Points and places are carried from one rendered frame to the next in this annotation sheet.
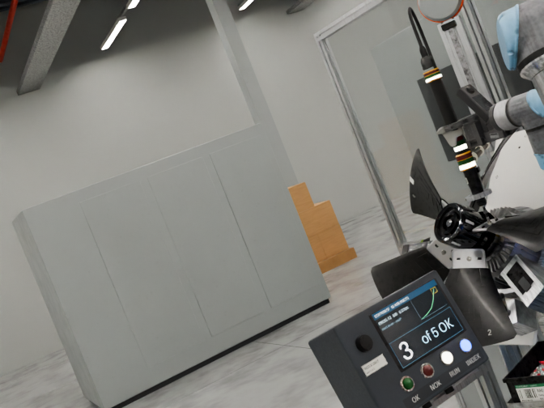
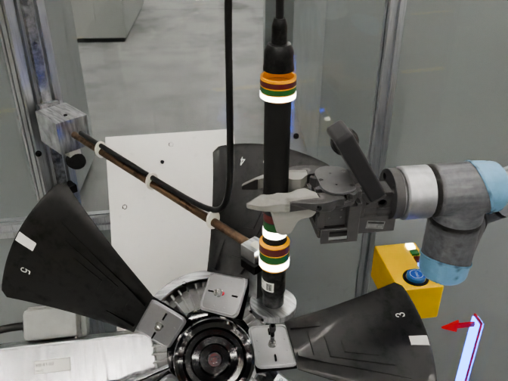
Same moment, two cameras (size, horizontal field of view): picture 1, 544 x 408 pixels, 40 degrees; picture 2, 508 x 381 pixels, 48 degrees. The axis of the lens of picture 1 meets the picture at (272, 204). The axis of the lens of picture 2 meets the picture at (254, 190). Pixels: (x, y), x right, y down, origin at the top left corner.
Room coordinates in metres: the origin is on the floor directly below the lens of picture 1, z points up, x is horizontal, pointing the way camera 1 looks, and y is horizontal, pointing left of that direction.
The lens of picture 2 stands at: (1.81, 0.09, 1.86)
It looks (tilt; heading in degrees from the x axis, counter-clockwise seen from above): 31 degrees down; 292
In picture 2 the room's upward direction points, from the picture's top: straight up
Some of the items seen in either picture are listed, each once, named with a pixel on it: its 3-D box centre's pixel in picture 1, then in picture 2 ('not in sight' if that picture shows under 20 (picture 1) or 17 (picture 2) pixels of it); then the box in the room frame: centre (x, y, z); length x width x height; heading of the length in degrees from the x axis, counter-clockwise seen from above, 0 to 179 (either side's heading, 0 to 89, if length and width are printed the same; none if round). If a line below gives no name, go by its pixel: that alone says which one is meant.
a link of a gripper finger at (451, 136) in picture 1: (449, 136); (283, 215); (2.01, -0.51, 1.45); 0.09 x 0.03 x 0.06; 41
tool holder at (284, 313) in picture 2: (473, 179); (268, 279); (2.04, -0.53, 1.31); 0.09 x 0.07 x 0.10; 156
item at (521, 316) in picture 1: (517, 317); not in sight; (2.06, -0.51, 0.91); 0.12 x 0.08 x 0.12; 121
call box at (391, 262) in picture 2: not in sight; (404, 282); (1.87, -0.97, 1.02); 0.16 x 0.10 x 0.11; 121
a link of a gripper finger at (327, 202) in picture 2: (459, 124); (318, 198); (1.97, -0.53, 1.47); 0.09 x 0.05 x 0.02; 41
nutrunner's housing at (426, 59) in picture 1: (452, 126); (275, 192); (2.03, -0.53, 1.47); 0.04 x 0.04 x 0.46
